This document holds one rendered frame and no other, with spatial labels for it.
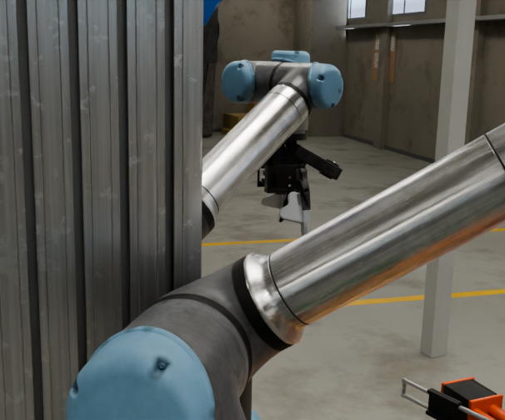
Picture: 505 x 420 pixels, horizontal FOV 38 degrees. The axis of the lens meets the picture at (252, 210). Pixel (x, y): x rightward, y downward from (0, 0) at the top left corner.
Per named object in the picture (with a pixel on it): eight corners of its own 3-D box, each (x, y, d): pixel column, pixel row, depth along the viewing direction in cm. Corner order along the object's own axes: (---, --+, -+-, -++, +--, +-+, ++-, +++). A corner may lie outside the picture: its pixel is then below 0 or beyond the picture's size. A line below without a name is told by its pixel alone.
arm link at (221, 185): (134, 248, 95) (335, 43, 118) (87, 232, 103) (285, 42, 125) (172, 307, 102) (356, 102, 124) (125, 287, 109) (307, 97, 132)
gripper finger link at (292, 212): (280, 241, 137) (272, 197, 141) (310, 239, 139) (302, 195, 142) (285, 234, 134) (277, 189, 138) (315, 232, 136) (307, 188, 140)
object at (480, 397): (501, 420, 132) (503, 395, 131) (468, 427, 129) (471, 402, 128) (470, 400, 140) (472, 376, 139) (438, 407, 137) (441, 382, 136)
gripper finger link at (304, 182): (297, 217, 140) (289, 177, 144) (305, 216, 141) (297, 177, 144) (303, 207, 136) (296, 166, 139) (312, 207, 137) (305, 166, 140)
